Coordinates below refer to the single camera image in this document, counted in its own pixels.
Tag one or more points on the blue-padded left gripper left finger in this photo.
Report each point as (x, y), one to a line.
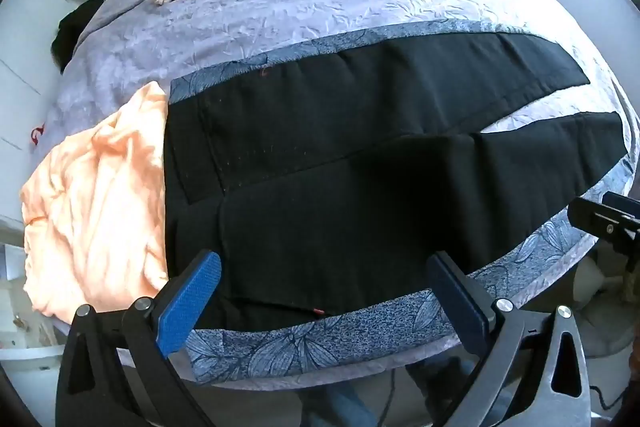
(92, 386)

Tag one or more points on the black item beside bed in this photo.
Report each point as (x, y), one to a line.
(69, 30)

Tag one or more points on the lavender embossed bedspread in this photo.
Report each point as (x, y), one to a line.
(132, 42)

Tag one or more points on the black pants with patterned trim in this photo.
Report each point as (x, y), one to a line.
(324, 180)

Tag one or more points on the orange garment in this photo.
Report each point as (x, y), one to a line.
(94, 213)

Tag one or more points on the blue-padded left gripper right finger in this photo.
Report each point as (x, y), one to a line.
(554, 388)

